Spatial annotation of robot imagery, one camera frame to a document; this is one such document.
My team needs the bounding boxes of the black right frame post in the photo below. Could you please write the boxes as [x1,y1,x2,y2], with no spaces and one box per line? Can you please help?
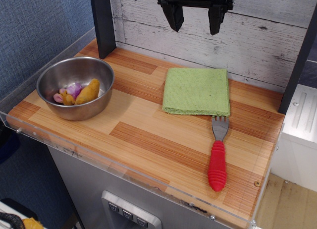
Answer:
[278,6,317,114]

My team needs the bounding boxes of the red handled metal fork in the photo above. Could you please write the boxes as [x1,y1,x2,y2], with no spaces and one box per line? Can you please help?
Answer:
[208,116,229,192]

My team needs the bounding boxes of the black left frame post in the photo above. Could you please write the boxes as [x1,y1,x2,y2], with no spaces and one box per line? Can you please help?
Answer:
[91,0,116,59]

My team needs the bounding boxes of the yellow plush toy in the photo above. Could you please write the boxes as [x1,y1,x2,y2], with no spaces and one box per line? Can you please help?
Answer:
[74,79,100,105]

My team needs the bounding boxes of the purple pink plush toy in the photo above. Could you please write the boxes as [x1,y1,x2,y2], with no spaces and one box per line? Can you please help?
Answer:
[53,83,82,106]

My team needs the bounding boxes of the black frame post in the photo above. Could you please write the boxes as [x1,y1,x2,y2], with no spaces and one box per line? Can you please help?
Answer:
[91,0,116,59]
[278,6,317,114]

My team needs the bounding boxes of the white appliance at right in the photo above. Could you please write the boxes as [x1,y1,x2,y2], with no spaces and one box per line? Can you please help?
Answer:
[271,84,317,191]

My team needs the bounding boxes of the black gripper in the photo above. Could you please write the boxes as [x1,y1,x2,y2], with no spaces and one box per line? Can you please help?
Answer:
[157,0,234,35]

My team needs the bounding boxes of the clear acrylic table guard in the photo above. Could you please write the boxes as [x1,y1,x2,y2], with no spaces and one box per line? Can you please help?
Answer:
[0,28,285,229]

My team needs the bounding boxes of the black yellow object bottom left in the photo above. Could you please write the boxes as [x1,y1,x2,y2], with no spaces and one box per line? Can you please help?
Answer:
[0,212,44,229]

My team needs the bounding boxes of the stainless steel bowl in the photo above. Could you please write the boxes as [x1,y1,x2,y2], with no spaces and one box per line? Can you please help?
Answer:
[37,57,115,121]

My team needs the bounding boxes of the green folded cloth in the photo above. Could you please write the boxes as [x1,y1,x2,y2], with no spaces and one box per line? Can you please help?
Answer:
[162,67,230,117]

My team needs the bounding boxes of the grey cabinet with button panel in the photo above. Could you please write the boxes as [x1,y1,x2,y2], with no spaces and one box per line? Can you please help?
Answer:
[49,147,228,229]

